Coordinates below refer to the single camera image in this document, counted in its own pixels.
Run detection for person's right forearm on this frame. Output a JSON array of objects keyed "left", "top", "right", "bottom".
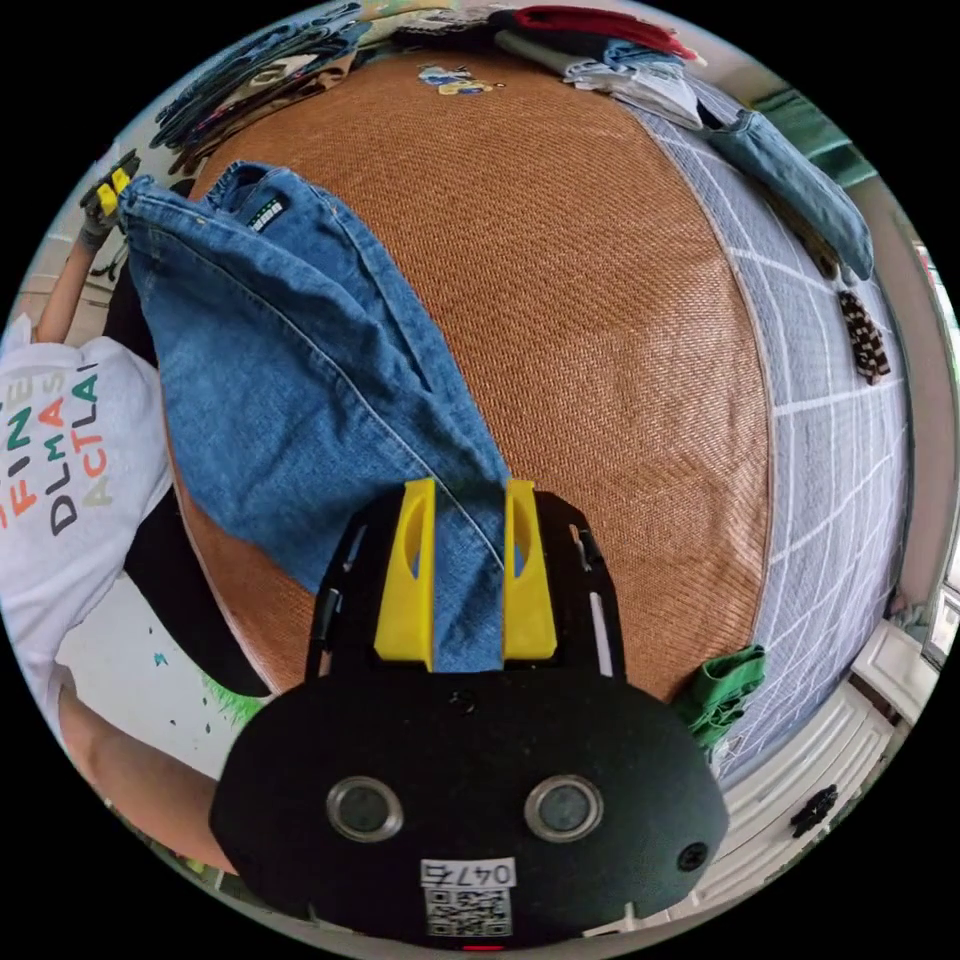
[{"left": 56, "top": 686, "right": 245, "bottom": 879}]

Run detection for blue jeans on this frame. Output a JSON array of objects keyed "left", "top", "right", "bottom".
[{"left": 118, "top": 161, "right": 519, "bottom": 674}]

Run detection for white cupboard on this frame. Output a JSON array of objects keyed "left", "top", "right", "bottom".
[{"left": 704, "top": 599, "right": 960, "bottom": 901}]

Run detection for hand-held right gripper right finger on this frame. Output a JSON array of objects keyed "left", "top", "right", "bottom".
[{"left": 499, "top": 478, "right": 559, "bottom": 663}]

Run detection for green and cream curtain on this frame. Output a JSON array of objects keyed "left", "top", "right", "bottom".
[{"left": 749, "top": 86, "right": 879, "bottom": 189}]

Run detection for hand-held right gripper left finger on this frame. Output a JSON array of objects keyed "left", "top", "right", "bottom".
[{"left": 373, "top": 478, "right": 438, "bottom": 674}]

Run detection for pile of denim and brown clothes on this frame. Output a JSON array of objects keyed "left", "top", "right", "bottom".
[{"left": 153, "top": 3, "right": 376, "bottom": 178}]

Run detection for brown and white patterned cloth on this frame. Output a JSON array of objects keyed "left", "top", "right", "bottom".
[{"left": 836, "top": 288, "right": 894, "bottom": 388}]

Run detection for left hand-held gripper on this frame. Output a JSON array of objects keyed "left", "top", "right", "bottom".
[{"left": 95, "top": 148, "right": 145, "bottom": 217}]

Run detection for person's body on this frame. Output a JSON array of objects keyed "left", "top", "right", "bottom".
[{"left": 0, "top": 275, "right": 273, "bottom": 751}]

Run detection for pile of clothes with red sweater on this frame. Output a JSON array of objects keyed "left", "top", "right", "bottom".
[{"left": 491, "top": 5, "right": 721, "bottom": 129}]

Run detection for folded grey patterned blanket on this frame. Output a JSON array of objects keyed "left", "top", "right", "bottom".
[{"left": 389, "top": 7, "right": 511, "bottom": 50}]

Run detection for person's left forearm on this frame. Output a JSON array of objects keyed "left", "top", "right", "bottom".
[{"left": 31, "top": 241, "right": 100, "bottom": 340}]

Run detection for green garment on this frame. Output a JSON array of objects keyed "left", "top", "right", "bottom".
[{"left": 674, "top": 644, "right": 768, "bottom": 751}]

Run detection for window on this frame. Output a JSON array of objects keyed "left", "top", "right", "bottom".
[{"left": 911, "top": 239, "right": 960, "bottom": 361}]

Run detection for faded denim garment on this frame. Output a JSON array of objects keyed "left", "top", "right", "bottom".
[{"left": 697, "top": 108, "right": 877, "bottom": 283}]

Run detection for bed with woven mat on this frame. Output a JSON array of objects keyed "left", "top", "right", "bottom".
[{"left": 123, "top": 44, "right": 913, "bottom": 781}]

